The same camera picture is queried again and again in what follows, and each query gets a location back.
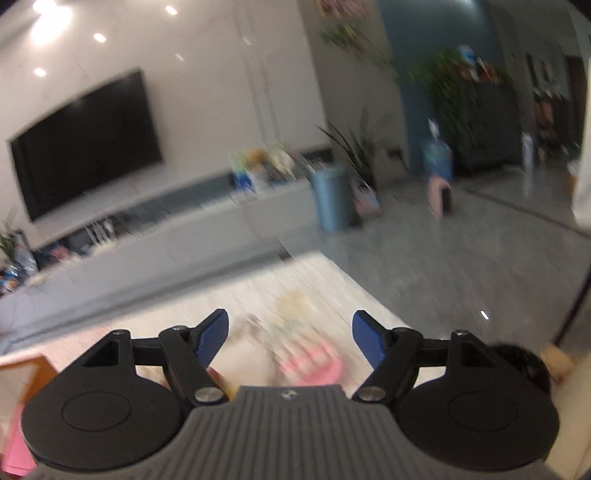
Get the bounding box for blue-grey trash can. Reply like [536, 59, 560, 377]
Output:
[310, 166, 352, 232]

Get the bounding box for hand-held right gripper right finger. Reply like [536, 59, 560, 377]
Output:
[351, 310, 502, 403]

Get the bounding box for brown teddy bear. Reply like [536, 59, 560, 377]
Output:
[245, 148, 271, 185]

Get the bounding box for green plant in glass vase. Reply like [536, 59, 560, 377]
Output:
[0, 208, 35, 278]

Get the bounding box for white marble television cabinet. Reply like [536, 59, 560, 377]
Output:
[0, 178, 321, 333]

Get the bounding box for blue water jug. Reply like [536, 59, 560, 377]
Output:
[422, 119, 454, 181]

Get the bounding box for tall leafy green plant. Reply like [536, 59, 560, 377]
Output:
[406, 51, 485, 153]

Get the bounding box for pink soft thing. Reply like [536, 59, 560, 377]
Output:
[277, 344, 345, 386]

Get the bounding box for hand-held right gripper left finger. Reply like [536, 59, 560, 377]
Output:
[81, 308, 230, 408]

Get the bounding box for hanging vine plant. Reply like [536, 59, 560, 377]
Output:
[318, 23, 398, 75]

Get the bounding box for black wall television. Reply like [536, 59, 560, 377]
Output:
[9, 68, 163, 223]

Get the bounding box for framed wall picture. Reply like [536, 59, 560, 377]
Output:
[318, 0, 365, 19]

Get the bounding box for dark grey cabinet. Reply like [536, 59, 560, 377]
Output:
[455, 80, 522, 176]

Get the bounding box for white router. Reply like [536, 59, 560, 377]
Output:
[88, 220, 116, 245]

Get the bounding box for orange storage box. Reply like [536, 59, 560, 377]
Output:
[0, 354, 61, 444]

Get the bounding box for long-leaf potted plant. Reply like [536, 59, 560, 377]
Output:
[316, 111, 407, 195]

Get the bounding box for red lidded clear container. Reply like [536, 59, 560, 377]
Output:
[0, 440, 35, 476]

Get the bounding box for pastel woven bag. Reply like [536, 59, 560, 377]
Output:
[353, 182, 382, 227]

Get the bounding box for pink space heater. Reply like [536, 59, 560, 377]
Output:
[427, 178, 455, 219]

